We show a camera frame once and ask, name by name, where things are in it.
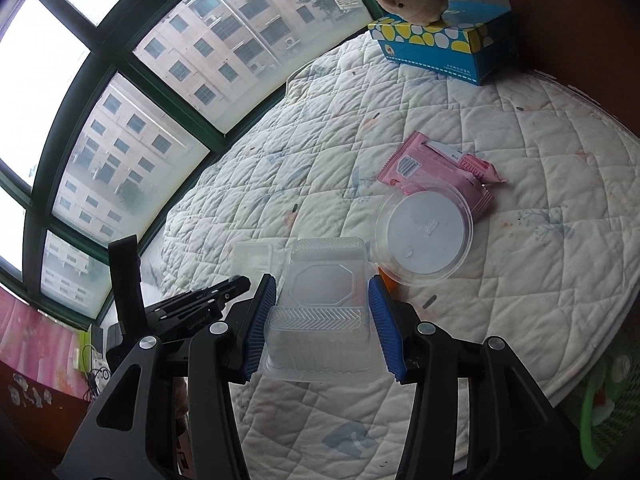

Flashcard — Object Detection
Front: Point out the green plastic trash basket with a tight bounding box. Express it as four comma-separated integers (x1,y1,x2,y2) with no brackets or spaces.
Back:
567,350,639,469

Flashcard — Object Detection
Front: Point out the clear round plastic container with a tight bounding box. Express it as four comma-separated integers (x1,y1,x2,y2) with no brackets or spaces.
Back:
371,181,474,286

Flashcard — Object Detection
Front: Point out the clear rectangular plastic box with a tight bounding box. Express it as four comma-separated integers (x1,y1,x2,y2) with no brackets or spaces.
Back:
230,237,384,385

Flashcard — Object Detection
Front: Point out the white quilted mattress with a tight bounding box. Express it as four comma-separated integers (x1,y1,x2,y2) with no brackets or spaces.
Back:
162,35,639,479

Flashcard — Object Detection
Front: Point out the pink curtain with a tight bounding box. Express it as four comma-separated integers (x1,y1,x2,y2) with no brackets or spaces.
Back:
0,287,87,399

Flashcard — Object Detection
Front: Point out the brown wooden cabinet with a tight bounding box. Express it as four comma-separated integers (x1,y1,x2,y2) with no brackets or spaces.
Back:
509,0,639,134

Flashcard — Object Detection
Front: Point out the green window frame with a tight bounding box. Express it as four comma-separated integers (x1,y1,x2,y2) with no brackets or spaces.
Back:
1,0,381,328

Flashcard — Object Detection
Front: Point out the blue yellow tissue box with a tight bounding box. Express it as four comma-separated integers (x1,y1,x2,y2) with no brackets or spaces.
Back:
368,1,511,86

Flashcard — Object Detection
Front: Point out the pink plastic wrapper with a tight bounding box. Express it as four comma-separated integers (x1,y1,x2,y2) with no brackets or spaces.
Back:
378,131,506,220

